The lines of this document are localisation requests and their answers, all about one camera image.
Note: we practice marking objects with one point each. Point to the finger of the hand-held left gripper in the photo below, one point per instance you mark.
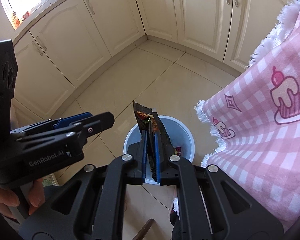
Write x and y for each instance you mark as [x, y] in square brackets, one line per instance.
[72, 120]
[100, 122]

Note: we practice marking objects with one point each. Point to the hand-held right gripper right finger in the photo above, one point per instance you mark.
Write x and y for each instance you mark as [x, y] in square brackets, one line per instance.
[157, 155]

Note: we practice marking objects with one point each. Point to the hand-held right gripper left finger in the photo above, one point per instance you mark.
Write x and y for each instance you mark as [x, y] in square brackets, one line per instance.
[144, 155]

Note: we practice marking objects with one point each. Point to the small colourful wrapper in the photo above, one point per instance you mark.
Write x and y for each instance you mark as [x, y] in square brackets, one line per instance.
[178, 151]

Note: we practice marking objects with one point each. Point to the blue plastic bin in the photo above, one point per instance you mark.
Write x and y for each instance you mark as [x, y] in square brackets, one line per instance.
[182, 135]

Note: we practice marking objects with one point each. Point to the dark snack wrapper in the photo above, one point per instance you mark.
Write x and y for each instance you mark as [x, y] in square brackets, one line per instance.
[142, 115]

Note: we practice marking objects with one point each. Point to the person's left hand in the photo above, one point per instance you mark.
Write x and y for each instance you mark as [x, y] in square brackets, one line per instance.
[36, 192]

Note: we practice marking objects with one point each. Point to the brown wooden stick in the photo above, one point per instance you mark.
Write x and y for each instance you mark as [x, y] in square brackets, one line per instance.
[143, 230]

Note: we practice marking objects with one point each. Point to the pink checked tablecloth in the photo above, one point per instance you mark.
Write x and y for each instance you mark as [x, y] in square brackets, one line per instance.
[260, 130]

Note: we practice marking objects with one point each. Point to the orange label bottle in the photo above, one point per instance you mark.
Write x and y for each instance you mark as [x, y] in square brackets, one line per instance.
[16, 21]

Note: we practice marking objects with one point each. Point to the cream base cabinet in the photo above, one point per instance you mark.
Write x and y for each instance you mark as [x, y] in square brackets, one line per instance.
[190, 12]

